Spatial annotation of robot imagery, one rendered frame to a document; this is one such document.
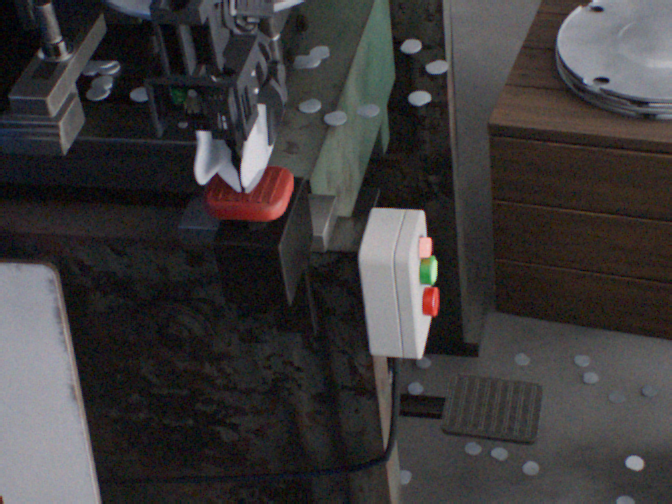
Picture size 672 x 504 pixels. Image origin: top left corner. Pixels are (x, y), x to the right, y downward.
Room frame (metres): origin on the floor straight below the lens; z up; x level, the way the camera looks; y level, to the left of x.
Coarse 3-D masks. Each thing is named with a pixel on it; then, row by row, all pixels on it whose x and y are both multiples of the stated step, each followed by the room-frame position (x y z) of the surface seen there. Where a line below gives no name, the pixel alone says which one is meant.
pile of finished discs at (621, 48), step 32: (608, 0) 1.68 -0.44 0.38; (640, 0) 1.67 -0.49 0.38; (576, 32) 1.61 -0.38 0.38; (608, 32) 1.60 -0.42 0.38; (640, 32) 1.58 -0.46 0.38; (576, 64) 1.53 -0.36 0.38; (608, 64) 1.52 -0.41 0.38; (640, 64) 1.51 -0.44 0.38; (608, 96) 1.45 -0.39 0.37; (640, 96) 1.43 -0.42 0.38
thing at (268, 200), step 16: (272, 176) 0.89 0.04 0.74; (288, 176) 0.89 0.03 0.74; (208, 192) 0.88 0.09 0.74; (224, 192) 0.88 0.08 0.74; (240, 192) 0.88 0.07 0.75; (256, 192) 0.88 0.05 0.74; (272, 192) 0.87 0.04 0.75; (288, 192) 0.88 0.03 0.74; (208, 208) 0.87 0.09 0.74; (224, 208) 0.86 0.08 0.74; (240, 208) 0.86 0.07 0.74; (256, 208) 0.86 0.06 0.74; (272, 208) 0.85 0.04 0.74
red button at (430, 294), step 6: (426, 288) 0.94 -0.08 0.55; (432, 288) 0.94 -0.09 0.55; (426, 294) 0.93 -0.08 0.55; (432, 294) 0.93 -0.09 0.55; (426, 300) 0.93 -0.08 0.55; (432, 300) 0.93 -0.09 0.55; (426, 306) 0.92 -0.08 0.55; (432, 306) 0.92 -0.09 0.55; (426, 312) 0.92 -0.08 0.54; (432, 312) 0.92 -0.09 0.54
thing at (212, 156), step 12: (204, 132) 0.87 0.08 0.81; (204, 144) 0.86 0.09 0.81; (216, 144) 0.88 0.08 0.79; (228, 144) 0.88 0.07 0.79; (204, 156) 0.86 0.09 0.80; (216, 156) 0.88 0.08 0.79; (228, 156) 0.88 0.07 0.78; (204, 168) 0.85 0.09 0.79; (216, 168) 0.87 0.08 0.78; (228, 168) 0.88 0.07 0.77; (240, 168) 0.88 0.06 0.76; (204, 180) 0.85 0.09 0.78; (228, 180) 0.88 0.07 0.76; (240, 180) 0.88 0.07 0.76
